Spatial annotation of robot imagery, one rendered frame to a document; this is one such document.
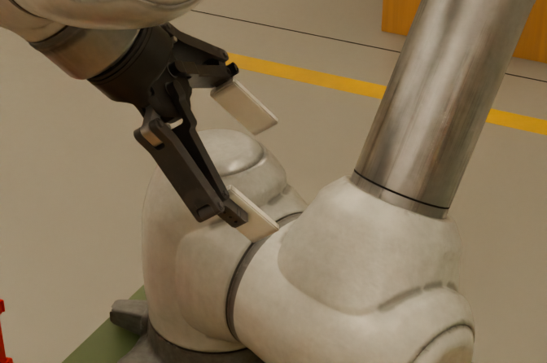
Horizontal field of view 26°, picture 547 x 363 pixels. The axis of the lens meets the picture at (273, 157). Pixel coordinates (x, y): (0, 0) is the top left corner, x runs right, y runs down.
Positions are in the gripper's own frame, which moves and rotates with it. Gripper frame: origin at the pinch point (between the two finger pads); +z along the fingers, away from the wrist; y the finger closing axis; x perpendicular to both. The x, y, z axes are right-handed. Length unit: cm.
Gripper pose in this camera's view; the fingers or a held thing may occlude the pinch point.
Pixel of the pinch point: (259, 172)
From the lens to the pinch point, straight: 111.0
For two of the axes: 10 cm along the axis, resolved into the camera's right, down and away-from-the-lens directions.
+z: 6.0, 5.5, 5.8
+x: -8.0, 4.2, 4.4
